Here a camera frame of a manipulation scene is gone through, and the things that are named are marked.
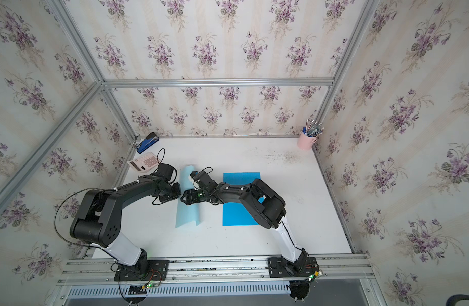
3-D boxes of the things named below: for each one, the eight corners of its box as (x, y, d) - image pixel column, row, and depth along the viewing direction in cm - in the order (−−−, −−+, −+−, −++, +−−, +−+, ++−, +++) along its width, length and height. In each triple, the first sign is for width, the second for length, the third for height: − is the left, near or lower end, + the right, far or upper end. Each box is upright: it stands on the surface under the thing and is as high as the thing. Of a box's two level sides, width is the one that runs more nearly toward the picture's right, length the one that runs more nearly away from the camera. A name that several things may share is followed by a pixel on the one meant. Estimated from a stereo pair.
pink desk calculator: (130, 164, 108) (128, 161, 106) (148, 150, 115) (146, 148, 113) (145, 176, 103) (143, 173, 101) (163, 161, 110) (162, 159, 108)
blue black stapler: (137, 153, 116) (134, 147, 112) (155, 137, 125) (152, 131, 121) (142, 155, 114) (139, 149, 110) (160, 139, 123) (157, 133, 119)
